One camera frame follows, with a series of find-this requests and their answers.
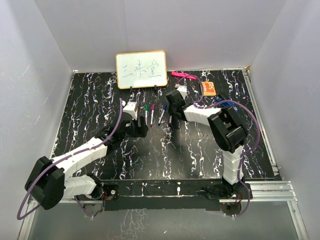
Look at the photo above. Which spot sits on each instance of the pink plastic clip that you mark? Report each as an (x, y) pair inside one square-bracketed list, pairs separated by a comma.
[(183, 75)]

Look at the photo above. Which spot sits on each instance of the white pen green tip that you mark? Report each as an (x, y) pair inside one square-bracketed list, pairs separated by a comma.
[(146, 116)]

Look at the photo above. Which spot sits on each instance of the small whiteboard with wooden frame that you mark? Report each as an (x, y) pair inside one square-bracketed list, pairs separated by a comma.
[(141, 69)]

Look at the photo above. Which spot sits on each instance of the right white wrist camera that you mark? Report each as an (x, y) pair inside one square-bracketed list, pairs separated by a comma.
[(182, 90)]

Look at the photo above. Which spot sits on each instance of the white pen blue tip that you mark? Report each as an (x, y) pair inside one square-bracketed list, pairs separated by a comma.
[(161, 116)]

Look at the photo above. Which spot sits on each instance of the white pen red tip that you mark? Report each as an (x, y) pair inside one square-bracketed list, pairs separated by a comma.
[(170, 120)]

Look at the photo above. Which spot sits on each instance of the blue stapler tool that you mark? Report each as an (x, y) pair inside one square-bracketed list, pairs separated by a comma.
[(222, 97)]

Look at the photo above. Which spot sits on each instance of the white pen purple tip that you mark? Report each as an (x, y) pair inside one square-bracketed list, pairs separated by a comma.
[(152, 117)]

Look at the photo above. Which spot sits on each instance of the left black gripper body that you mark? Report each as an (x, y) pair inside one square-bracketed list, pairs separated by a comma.
[(135, 131)]

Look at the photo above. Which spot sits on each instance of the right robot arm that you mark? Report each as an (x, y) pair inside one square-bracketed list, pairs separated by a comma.
[(229, 134)]

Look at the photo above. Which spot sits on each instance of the orange card pack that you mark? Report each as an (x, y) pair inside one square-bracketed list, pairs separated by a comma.
[(208, 88)]

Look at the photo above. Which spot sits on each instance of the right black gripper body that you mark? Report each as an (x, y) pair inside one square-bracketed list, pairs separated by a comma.
[(172, 110)]

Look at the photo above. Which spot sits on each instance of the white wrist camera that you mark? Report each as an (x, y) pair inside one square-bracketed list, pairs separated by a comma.
[(182, 90), (131, 108)]

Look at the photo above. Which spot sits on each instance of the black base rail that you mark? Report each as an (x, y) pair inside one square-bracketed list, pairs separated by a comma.
[(115, 195)]

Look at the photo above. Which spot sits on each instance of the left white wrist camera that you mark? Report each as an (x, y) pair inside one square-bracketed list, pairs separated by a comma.
[(131, 108)]

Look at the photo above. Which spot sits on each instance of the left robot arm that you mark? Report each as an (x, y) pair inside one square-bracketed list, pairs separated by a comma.
[(52, 180)]

